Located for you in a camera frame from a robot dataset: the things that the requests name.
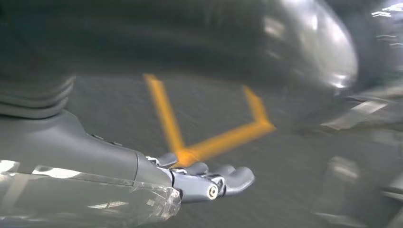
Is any yellow floor tape mark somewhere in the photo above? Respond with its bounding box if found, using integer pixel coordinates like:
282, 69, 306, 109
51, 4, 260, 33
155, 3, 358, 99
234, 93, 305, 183
143, 74, 276, 167

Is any silver black robot body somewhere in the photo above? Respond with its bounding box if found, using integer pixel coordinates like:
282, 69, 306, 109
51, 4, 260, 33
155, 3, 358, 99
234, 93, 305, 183
75, 0, 360, 95

